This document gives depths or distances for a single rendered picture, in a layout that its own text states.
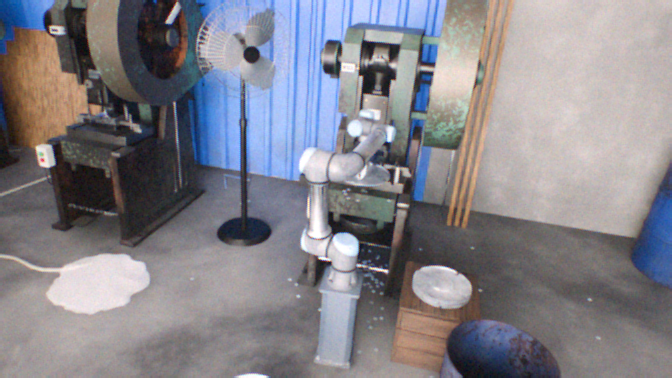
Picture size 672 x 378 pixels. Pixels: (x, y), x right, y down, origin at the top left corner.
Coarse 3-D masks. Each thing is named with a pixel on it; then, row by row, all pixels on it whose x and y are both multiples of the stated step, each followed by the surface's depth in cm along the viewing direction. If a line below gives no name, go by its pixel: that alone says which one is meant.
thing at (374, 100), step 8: (368, 96) 247; (376, 96) 246; (384, 96) 246; (368, 104) 249; (376, 104) 248; (384, 104) 247; (376, 112) 250; (384, 112) 249; (376, 120) 252; (384, 120) 251
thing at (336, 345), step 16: (320, 288) 207; (336, 304) 209; (352, 304) 209; (336, 320) 213; (352, 320) 214; (320, 336) 221; (336, 336) 217; (352, 336) 220; (320, 352) 225; (336, 352) 221; (352, 352) 231
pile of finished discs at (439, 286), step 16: (416, 272) 235; (432, 272) 236; (448, 272) 237; (416, 288) 223; (432, 288) 224; (448, 288) 224; (464, 288) 226; (432, 304) 217; (448, 304) 215; (464, 304) 219
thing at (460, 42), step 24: (456, 0) 207; (480, 0) 206; (456, 24) 202; (480, 24) 200; (456, 48) 200; (480, 48) 198; (456, 72) 202; (432, 96) 208; (456, 96) 205; (432, 120) 216; (456, 120) 213; (432, 144) 235; (456, 144) 228
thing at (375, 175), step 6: (372, 168) 253; (378, 168) 253; (384, 168) 253; (366, 174) 244; (372, 174) 245; (378, 174) 246; (384, 174) 247; (348, 180) 238; (354, 180) 238; (360, 180) 238; (366, 180) 239; (372, 180) 239; (378, 180) 240
